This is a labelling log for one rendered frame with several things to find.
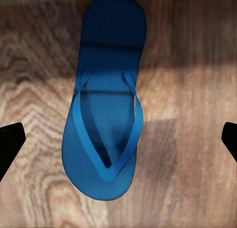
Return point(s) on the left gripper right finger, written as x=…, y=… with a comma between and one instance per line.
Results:
x=229, y=138

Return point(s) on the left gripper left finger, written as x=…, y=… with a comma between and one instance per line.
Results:
x=12, y=137

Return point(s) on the sandal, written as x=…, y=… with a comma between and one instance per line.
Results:
x=105, y=119

